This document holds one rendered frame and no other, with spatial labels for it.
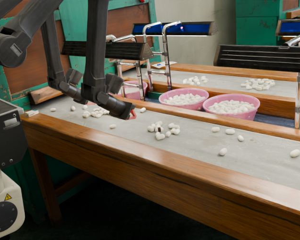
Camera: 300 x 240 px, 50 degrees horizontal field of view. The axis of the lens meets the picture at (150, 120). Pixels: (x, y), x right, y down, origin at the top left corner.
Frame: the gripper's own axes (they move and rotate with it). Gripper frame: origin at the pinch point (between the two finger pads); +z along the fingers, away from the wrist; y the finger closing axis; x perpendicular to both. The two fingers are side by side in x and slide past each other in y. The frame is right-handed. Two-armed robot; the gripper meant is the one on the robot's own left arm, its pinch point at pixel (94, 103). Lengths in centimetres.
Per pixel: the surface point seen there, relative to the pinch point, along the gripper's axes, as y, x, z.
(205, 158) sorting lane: -74, 12, -3
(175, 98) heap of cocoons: -24.3, -19.0, 32.1
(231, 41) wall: 95, -182, 260
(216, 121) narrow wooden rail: -62, -7, 17
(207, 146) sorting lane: -69, 6, 3
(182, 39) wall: 103, -132, 170
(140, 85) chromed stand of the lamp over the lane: -12.3, -18.0, 15.0
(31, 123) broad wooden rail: 22.3, 20.9, -15.2
